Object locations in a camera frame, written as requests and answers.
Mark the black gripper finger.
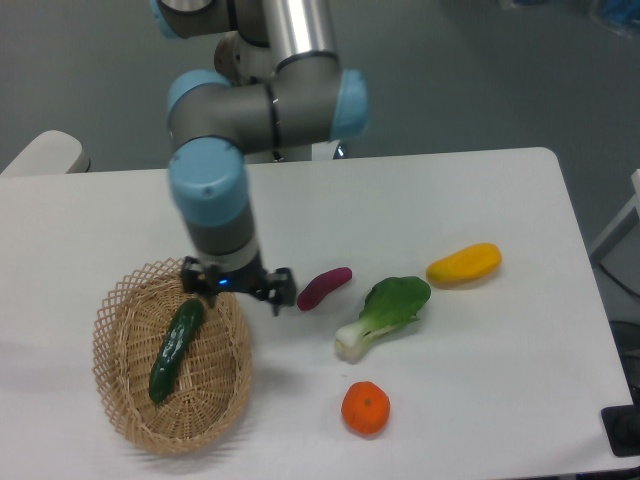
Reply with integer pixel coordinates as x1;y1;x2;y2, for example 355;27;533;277
252;267;297;316
180;256;219;308

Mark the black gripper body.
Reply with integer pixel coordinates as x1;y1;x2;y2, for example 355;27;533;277
209;265;266;296

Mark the green cucumber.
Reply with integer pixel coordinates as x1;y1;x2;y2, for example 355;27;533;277
148;298;205;404

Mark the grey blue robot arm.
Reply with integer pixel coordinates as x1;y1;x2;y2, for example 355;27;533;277
150;1;369;310

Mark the woven wicker basket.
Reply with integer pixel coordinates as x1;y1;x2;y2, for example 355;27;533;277
93;259;252;455

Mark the purple sweet potato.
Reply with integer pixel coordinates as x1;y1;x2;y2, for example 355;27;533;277
297;267;353;311

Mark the green bok choy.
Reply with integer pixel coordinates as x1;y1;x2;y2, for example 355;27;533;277
334;276;432;363

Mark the orange tangerine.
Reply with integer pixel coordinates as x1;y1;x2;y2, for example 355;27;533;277
341;381;391;436

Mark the white chair seat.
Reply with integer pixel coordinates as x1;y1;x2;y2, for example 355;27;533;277
1;130;91;178

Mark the yellow mango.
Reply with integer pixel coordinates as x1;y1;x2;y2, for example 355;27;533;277
426;243;502;287

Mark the white furniture leg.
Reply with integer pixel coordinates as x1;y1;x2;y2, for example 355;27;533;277
588;170;639;265

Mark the black device at edge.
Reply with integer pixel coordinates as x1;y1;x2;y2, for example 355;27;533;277
601;405;639;458

